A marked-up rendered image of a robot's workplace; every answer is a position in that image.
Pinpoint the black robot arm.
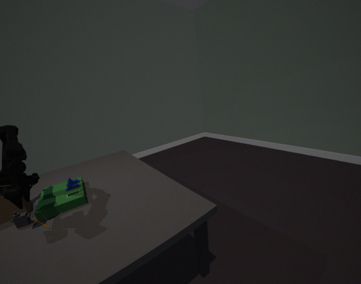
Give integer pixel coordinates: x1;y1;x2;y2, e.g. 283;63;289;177
0;125;39;196

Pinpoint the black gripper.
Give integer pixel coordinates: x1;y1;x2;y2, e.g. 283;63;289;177
3;173;33;209

